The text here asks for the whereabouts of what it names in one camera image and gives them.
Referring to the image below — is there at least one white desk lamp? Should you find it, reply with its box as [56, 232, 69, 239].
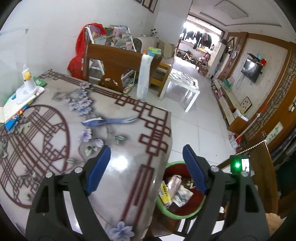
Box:
[1, 26, 36, 104]

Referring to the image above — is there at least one green rimmed trash bin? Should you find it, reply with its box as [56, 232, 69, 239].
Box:
[156, 161, 205, 220]

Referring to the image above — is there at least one patterned tablecloth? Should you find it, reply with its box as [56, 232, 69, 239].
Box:
[1, 70, 172, 240]

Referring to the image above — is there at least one white towel on chair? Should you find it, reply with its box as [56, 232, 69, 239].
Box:
[137, 54, 153, 100]

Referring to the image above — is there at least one balance bike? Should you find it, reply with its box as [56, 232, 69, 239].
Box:
[181, 50, 196, 64]

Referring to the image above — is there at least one crumpled silver wrapper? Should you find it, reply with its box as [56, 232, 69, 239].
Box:
[172, 185, 194, 207]

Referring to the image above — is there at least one brown wooden chair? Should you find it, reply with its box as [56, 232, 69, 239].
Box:
[82, 42, 162, 99]

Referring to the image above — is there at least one dark carved wooden chair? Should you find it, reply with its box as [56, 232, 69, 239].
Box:
[217, 131, 285, 218]

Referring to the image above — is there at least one wall television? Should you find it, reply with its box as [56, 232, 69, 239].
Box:
[241, 58, 263, 83]

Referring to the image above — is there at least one white bookshelf with books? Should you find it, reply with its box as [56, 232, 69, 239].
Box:
[82, 27, 141, 93]

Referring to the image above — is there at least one wooden bench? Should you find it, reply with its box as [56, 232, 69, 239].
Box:
[151, 62, 172, 96]

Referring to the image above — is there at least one red cloth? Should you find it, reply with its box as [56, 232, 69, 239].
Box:
[67, 23, 106, 79]

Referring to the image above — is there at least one white mop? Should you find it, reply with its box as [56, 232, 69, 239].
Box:
[229, 105, 267, 149]

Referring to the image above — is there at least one yellow wrapper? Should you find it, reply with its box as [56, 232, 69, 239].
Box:
[159, 181, 172, 206]

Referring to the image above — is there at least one white coffee table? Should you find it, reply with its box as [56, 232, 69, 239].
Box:
[159, 69, 200, 113]

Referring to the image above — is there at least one low tv cabinet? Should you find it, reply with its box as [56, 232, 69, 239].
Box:
[211, 79, 248, 134]

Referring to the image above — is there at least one stack of books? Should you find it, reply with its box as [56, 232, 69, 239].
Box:
[1, 77, 47, 132]

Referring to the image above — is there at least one colourful box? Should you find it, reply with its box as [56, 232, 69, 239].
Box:
[147, 47, 162, 57]

